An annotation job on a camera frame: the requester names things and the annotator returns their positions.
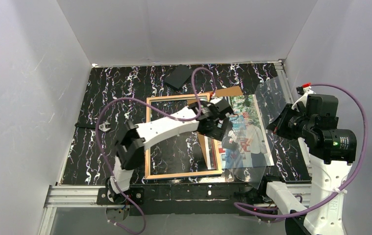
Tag light wooden picture frame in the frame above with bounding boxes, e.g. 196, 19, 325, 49
145, 94, 223, 180

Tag clear acrylic sheet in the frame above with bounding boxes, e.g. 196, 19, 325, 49
222, 78, 286, 188

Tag colour photo print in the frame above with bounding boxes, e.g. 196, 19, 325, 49
218, 94, 274, 169

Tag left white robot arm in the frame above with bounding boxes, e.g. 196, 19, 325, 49
109, 98, 234, 194

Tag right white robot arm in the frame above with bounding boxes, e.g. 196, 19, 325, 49
266, 94, 357, 235

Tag brown cardboard backing board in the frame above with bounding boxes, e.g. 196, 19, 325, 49
197, 86, 243, 166

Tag black foam block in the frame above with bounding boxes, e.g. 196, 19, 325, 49
164, 65, 192, 91

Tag aluminium rail right side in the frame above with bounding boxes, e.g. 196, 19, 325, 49
274, 62, 312, 172

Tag aluminium rail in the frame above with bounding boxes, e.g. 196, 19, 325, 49
274, 62, 312, 172
39, 184, 346, 235

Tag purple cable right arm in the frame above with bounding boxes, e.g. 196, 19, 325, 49
234, 83, 369, 223

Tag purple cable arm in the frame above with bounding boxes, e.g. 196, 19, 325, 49
234, 83, 369, 223
95, 67, 217, 235

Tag black mounting base plate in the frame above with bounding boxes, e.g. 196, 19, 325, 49
96, 183, 275, 216

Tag small metal bracket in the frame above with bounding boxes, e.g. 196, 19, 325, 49
99, 121, 111, 132

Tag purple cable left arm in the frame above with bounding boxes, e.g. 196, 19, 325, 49
95, 67, 217, 235

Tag aluminium rail front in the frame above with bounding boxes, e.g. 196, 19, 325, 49
39, 184, 346, 235

